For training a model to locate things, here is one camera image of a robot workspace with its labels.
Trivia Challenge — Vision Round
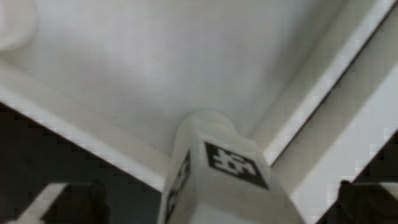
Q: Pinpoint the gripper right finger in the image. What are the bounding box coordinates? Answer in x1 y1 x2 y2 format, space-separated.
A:
317 181 398 224

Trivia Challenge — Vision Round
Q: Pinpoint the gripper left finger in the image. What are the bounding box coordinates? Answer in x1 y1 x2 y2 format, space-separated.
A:
8 180 111 224

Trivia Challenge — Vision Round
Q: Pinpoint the white square table top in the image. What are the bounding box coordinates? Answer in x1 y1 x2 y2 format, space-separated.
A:
0 0 398 193

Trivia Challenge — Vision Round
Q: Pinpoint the white U-shaped obstacle fence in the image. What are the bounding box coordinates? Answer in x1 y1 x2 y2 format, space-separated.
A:
274 61 398 224

